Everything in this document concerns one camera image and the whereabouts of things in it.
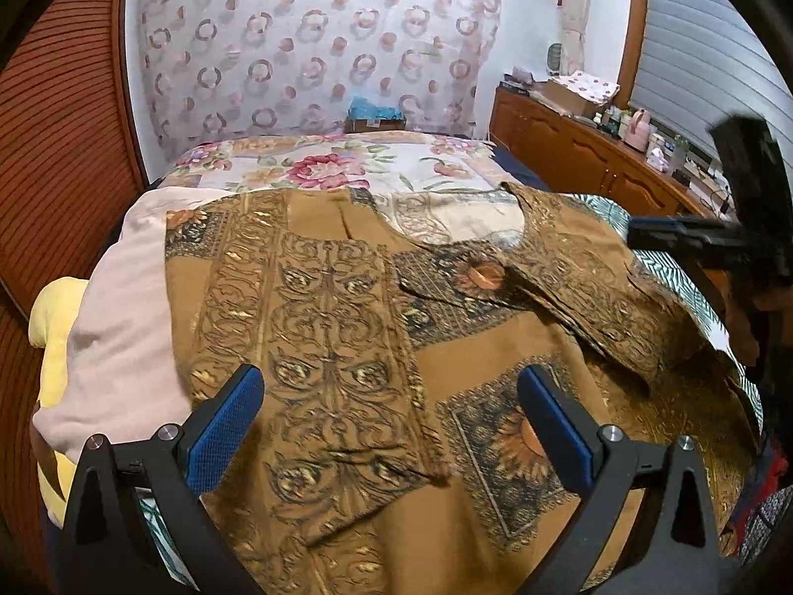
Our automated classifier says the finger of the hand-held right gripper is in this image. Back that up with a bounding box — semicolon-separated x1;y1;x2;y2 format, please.
627;214;744;256

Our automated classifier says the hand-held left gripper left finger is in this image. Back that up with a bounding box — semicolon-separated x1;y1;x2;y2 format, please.
62;362;265;595

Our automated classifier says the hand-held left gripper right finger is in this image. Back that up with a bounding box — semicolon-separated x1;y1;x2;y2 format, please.
514;364;738;595

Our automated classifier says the brown patterned garment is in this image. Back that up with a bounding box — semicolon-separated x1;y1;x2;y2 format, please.
164;182;764;595

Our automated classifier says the palm leaf print sheet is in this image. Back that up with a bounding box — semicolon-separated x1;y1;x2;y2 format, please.
570;192;764;431

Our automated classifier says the pink bottle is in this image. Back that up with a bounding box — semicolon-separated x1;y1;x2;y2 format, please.
624;108;653;151

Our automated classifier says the wooden cabinet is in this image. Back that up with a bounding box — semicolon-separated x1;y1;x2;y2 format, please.
489;87;738;224

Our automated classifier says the pale pink blanket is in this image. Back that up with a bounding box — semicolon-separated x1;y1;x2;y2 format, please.
31;189;236;472

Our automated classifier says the window with grey blind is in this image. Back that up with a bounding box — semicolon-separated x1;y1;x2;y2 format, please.
620;0;793;165

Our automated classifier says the floral printed cloth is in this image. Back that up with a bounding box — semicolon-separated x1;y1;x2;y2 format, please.
548;69;622;106

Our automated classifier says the yellow cloth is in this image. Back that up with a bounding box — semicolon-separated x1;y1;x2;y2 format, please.
28;277;91;528

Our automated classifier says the red cloth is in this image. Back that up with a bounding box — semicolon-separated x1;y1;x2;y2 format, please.
734;440;793;549

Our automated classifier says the cream curtain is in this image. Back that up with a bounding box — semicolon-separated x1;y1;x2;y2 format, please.
558;0;597;75

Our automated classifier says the floral bedspread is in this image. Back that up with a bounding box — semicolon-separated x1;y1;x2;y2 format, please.
158;130;527;242

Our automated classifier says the cardboard box with blue cloth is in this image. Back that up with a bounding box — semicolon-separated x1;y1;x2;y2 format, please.
345;96;407;135

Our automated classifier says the wooden wardrobe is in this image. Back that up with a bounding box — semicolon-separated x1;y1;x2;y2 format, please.
0;0;150;571

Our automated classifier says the ring patterned wall cloth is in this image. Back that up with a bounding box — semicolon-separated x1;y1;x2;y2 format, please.
133;0;503;159

